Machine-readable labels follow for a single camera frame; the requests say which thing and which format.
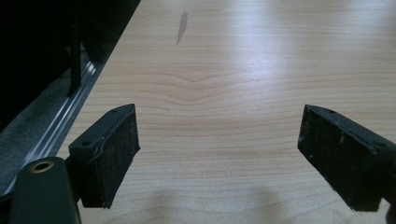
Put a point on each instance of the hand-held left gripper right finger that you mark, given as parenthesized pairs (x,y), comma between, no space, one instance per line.
(342,155)

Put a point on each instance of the black metal stand post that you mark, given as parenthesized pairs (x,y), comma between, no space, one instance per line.
(74,62)

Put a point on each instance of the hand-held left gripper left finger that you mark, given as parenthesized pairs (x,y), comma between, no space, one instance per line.
(104,155)

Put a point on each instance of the silver metal rail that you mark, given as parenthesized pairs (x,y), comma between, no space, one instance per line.
(62,112)

